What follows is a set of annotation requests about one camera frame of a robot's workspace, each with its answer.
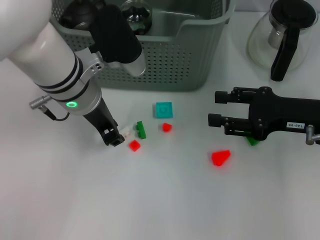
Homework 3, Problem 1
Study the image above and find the green narrow studded brick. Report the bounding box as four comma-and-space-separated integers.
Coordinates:
135, 120, 147, 140

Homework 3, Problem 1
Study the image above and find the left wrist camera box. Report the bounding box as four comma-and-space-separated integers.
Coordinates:
88, 5, 147, 77

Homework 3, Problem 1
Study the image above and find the small red square brick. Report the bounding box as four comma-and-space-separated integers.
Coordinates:
129, 139, 142, 152

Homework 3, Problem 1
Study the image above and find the teal square brick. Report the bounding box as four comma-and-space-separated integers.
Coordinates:
152, 101, 174, 120

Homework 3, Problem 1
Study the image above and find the glass teacup black holder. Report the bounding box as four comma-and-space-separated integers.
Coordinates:
121, 0, 154, 36
73, 21, 92, 30

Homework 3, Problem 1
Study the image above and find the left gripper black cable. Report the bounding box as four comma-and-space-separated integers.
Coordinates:
28, 94, 71, 122

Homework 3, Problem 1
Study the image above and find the green sloped brick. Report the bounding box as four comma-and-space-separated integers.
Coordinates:
246, 136, 261, 147

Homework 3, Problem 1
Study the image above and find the large red wedge brick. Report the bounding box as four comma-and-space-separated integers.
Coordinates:
211, 149, 232, 167

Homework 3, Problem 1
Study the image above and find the glass carafe black handle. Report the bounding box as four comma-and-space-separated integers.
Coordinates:
246, 0, 320, 82

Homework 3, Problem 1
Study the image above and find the small white brick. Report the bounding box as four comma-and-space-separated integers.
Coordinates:
119, 126, 133, 139

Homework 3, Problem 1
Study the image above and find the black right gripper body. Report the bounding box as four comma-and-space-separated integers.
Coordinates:
248, 86, 320, 141

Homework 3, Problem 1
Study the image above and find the grey-green perforated storage bin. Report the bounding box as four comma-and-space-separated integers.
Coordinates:
49, 0, 237, 92

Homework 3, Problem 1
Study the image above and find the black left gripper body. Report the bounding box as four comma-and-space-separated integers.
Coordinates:
82, 99, 115, 146

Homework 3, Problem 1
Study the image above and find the black clay teapot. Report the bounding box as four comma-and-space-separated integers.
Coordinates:
61, 0, 97, 28

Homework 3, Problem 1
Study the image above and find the right gripper metal connector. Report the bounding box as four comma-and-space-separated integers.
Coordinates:
305, 124, 320, 146

